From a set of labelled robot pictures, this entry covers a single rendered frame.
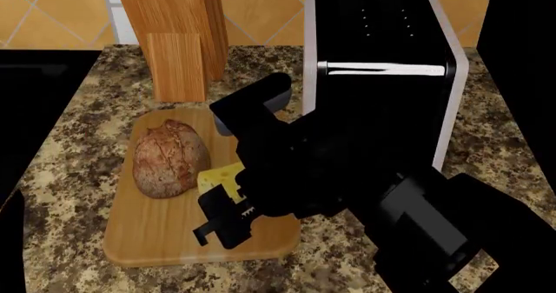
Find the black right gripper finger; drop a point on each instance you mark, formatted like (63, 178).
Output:
(230, 218)
(247, 107)

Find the yellow cheese wedge with holes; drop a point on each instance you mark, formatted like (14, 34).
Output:
(217, 177)

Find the wooden cutting board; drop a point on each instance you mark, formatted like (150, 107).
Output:
(152, 227)

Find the round brown bread loaf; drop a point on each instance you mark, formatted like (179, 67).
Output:
(169, 159)

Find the wooden knife block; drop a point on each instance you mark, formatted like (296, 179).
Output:
(174, 29)

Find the black and silver toaster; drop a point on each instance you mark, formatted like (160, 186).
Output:
(382, 87)

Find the black cooktop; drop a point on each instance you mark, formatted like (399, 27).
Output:
(39, 110)

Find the black appliance panel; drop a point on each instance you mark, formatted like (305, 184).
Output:
(521, 61)

